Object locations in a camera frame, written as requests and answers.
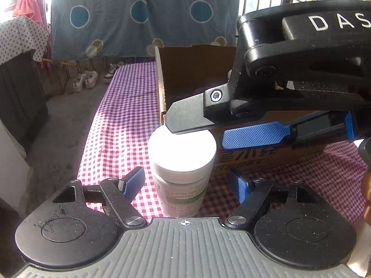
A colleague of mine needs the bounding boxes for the yellow stick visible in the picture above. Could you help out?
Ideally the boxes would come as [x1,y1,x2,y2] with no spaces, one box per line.
[43,59,76,66]

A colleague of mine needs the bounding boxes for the pink hanging clothes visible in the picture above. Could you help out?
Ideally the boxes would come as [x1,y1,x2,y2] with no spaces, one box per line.
[12,0,48,31]

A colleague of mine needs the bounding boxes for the white plastic bottle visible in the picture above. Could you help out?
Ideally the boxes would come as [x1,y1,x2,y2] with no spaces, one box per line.
[148,126,217,218]

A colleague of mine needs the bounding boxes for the white platform shoe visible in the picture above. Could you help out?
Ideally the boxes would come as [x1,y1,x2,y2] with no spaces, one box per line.
[84,71,99,89]
[72,74,87,93]

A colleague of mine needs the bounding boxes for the polka dot cloth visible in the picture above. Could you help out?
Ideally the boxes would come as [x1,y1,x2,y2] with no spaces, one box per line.
[0,16,50,64]

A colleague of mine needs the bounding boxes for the person's right hand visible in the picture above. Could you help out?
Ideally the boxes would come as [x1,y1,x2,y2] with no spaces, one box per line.
[360,169,371,205]

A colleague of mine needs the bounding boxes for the red checkered tablecloth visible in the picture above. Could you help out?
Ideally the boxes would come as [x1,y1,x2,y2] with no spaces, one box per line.
[77,61,371,226]

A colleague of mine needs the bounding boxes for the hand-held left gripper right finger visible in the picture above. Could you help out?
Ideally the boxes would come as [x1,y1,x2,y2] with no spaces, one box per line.
[224,172,324,229]

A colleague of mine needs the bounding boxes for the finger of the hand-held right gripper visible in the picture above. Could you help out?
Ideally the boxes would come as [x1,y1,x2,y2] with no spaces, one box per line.
[165,82,247,135]
[222,110,371,149]

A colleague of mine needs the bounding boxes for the dark cabinet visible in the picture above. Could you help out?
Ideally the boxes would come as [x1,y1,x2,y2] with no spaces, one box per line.
[0,49,49,154]

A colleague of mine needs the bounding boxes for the blue printed sheet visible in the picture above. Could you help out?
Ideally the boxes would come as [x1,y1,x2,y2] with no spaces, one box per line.
[51,0,241,61]

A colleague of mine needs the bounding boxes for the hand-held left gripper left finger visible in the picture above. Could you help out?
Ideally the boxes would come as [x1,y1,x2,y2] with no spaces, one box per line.
[51,166,147,228]

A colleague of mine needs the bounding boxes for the brown cardboard box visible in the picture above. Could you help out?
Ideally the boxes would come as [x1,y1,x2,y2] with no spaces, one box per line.
[154,44,334,174]

